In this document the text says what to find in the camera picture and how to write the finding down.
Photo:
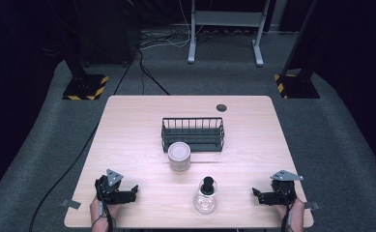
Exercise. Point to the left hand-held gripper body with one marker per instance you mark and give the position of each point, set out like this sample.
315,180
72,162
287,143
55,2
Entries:
109,188

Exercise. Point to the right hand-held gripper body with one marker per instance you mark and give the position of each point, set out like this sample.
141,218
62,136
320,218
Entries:
283,188

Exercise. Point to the glass bottle with black stopper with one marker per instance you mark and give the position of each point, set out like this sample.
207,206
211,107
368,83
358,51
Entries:
205,201

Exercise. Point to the white jar with lid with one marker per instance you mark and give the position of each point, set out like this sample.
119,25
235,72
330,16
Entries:
179,154

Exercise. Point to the person's right hand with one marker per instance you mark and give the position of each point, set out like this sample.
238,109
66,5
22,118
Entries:
296,211

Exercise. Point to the grey tape strip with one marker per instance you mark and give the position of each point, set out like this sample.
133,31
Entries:
71,204
313,205

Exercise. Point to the dark round table grommet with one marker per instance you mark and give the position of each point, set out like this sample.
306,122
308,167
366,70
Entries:
221,108

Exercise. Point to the black stand with striped base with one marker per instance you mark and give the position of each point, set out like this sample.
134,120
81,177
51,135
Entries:
85,87
300,85

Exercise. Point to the black equipment case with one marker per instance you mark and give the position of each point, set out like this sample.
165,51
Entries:
108,29

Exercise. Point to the white metal frame stand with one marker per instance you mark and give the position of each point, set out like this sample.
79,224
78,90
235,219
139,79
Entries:
227,18

